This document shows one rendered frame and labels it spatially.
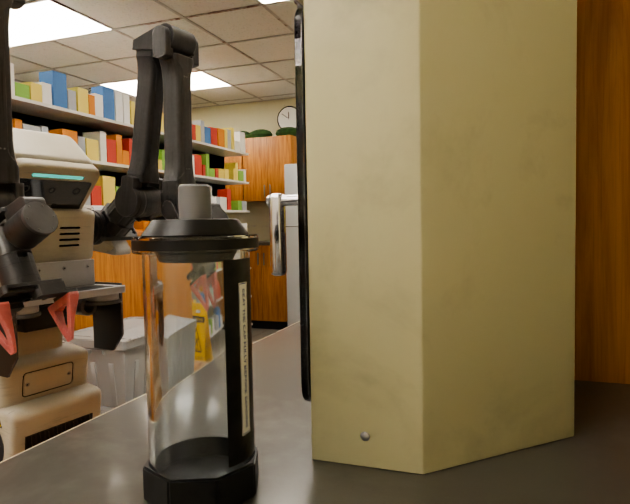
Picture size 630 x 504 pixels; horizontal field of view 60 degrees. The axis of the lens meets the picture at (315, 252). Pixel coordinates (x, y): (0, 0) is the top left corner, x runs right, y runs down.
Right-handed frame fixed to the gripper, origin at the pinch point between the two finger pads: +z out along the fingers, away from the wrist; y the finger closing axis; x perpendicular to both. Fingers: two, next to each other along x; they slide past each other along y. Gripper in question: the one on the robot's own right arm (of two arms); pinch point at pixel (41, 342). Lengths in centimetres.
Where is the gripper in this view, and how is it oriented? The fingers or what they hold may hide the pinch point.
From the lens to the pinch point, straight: 98.5
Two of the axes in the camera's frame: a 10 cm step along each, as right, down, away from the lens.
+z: 4.0, 9.0, -1.6
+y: 5.1, -0.7, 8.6
